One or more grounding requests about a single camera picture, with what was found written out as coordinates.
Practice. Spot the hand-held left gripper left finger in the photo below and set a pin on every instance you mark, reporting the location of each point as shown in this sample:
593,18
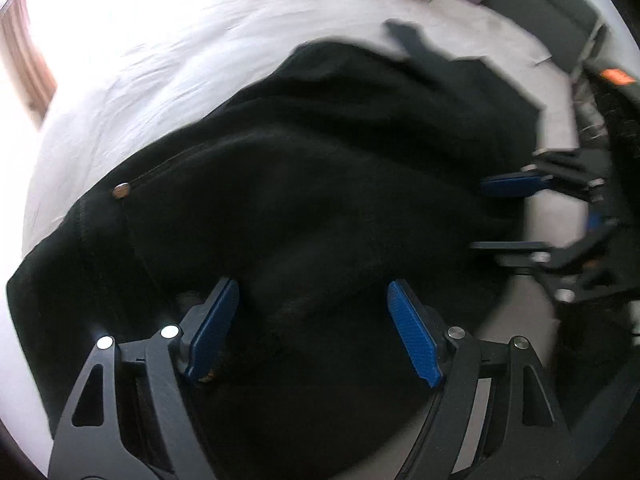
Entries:
212,331

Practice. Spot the bed with white sheet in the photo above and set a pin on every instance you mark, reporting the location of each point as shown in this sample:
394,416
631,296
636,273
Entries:
200,60

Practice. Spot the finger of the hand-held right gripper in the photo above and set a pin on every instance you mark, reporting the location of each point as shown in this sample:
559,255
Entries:
510,185
505,246

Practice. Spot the beige curtain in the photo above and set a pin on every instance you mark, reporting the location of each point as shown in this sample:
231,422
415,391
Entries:
25,55

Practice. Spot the black pants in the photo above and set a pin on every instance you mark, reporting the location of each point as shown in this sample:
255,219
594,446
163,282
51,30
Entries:
300,185

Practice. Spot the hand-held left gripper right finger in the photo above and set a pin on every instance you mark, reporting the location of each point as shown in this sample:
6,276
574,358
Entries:
415,336

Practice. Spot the dark grey headboard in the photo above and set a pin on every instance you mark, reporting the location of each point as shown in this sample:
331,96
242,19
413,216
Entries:
545,0

